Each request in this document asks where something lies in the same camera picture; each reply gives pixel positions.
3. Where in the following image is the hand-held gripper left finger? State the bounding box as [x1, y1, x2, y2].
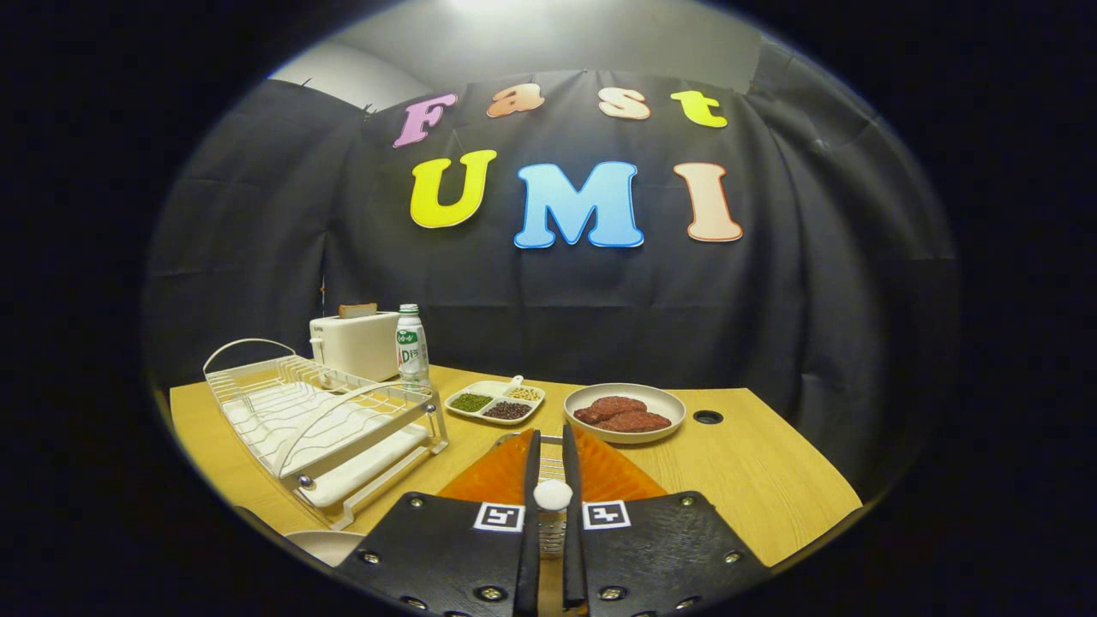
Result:
[334, 428, 542, 617]

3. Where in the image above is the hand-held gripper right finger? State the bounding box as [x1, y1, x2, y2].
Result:
[561, 424, 772, 617]

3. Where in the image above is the metal spoon pink striped handle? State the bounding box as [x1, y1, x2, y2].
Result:
[533, 479, 573, 560]

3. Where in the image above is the metal wire basket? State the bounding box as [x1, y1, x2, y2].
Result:
[495, 431, 567, 482]

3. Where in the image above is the white plate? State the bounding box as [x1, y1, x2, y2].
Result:
[283, 530, 368, 568]

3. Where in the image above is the white wire dish rack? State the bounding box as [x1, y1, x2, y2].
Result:
[203, 338, 449, 530]

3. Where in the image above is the white divided bean dish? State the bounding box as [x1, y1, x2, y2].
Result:
[445, 375, 546, 427]

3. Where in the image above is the beige meat serving plate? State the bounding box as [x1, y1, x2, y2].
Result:
[564, 383, 686, 445]

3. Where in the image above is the red meat patty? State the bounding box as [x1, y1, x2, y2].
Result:
[574, 396, 648, 425]
[596, 411, 672, 433]

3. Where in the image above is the small white green-label bottle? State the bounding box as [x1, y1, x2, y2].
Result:
[395, 304, 431, 388]

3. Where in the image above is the white toaster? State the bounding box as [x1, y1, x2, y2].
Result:
[309, 311, 404, 383]

